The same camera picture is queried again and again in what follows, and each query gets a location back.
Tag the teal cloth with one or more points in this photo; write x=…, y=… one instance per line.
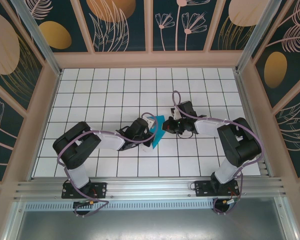
x=158, y=132

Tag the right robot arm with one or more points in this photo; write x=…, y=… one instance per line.
x=240, y=147

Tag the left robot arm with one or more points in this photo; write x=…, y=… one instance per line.
x=72, y=147

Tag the grey metal sheet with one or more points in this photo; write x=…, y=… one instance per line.
x=150, y=225

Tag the yellow power connector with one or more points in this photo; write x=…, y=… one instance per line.
x=230, y=201
x=91, y=202

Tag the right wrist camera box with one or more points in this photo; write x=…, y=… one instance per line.
x=176, y=114

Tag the aluminium mounting rail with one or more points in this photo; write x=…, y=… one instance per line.
x=150, y=186

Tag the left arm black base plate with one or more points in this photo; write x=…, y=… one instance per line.
x=100, y=188

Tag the aluminium side rail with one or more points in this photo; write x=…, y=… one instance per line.
x=250, y=120

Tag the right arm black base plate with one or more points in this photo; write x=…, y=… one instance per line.
x=202, y=190

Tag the aluminium frame post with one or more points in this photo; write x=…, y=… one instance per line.
x=40, y=45
x=255, y=37

